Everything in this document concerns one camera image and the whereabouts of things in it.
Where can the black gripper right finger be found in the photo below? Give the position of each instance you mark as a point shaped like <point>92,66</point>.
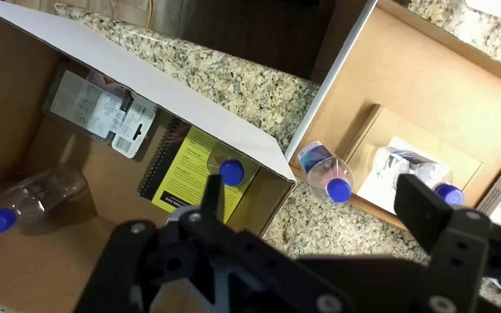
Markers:
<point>459,254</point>

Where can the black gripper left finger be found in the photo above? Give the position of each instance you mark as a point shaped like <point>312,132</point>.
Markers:
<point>164,266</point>

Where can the unlabelled clear water bottle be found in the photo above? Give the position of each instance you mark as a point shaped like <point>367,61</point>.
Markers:
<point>47,193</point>

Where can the white storage cardboard box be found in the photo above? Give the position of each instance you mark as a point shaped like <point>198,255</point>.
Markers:
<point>117,69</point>

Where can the yellow spiral notebook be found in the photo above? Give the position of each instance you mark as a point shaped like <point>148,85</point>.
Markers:
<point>190,174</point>

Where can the white printed paper sheet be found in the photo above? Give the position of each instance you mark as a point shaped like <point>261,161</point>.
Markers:
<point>378,179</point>

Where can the small flat brown carton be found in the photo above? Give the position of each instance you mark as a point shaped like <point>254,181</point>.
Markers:
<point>412,123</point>

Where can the clear blister pack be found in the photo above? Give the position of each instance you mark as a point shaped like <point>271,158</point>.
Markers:
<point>87,106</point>

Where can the shallow open cardboard tray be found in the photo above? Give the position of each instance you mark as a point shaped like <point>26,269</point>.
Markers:
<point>435,74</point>

